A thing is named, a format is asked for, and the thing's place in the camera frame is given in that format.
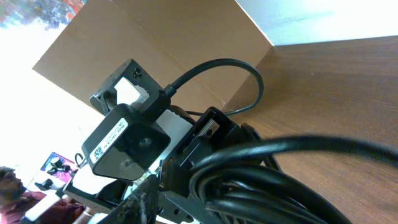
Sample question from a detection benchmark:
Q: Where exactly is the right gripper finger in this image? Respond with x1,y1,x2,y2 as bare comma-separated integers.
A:
98,174,159,224

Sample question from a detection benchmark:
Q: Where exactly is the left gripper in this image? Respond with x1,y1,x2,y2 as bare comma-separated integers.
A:
157,106,280,224

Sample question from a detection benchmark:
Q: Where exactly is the black USB cable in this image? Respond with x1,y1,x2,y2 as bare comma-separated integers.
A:
189,134,398,224

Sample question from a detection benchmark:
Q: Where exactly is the seated person red shirt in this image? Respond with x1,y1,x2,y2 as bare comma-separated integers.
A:
1,166,95,224

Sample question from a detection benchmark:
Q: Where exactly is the left camera cable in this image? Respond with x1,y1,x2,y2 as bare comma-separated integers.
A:
164,58,265,117

